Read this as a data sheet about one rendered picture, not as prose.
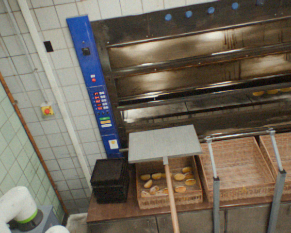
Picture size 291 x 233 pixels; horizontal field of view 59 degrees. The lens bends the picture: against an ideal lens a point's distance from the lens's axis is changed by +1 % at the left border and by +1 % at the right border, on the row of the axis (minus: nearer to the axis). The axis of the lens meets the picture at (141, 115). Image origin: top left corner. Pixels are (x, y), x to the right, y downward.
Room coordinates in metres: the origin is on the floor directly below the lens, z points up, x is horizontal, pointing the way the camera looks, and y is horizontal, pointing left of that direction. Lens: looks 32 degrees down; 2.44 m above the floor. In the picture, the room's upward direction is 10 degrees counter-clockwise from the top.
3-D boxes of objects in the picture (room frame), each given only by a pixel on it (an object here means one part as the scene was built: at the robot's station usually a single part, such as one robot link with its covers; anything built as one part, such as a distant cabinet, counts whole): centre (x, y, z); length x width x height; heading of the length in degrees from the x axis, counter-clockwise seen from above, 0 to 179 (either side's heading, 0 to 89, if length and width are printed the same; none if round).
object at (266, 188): (1.63, -0.72, 0.72); 0.56 x 0.49 x 0.28; 86
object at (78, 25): (2.90, 0.26, 1.07); 1.93 x 0.16 x 2.15; 176
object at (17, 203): (1.04, 0.78, 1.36); 0.16 x 0.13 x 0.19; 133
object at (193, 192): (1.68, -0.13, 0.72); 0.56 x 0.49 x 0.28; 86
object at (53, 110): (1.97, 0.78, 1.46); 0.10 x 0.07 x 0.10; 86
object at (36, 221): (1.05, 0.83, 1.23); 0.26 x 0.15 x 0.06; 82
